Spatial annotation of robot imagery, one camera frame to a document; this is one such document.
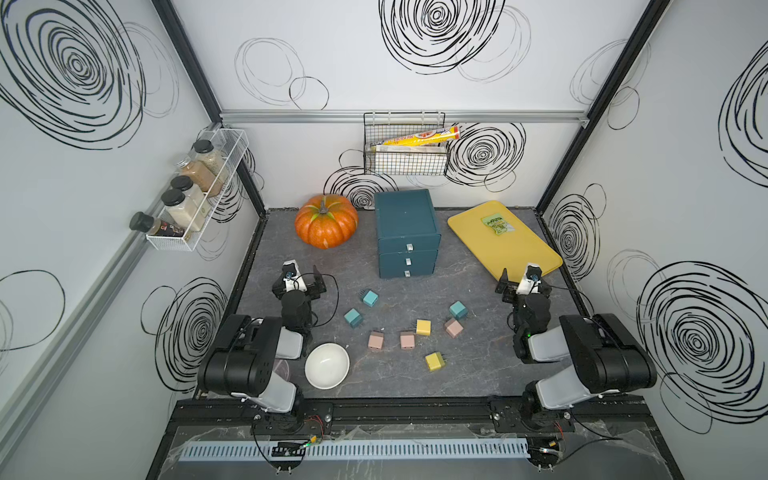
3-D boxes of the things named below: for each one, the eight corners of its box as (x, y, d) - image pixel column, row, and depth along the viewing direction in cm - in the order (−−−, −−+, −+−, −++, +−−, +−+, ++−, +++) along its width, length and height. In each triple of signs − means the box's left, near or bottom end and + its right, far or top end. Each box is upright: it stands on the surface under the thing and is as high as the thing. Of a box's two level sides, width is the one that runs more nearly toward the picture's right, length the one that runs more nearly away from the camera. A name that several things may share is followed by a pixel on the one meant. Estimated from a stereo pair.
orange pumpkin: (301, 254, 108) (293, 232, 98) (310, 217, 120) (303, 194, 110) (354, 254, 108) (351, 232, 98) (357, 217, 120) (355, 194, 110)
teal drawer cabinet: (381, 285, 100) (379, 243, 83) (375, 231, 116) (373, 186, 99) (432, 281, 102) (441, 238, 84) (420, 227, 117) (425, 183, 100)
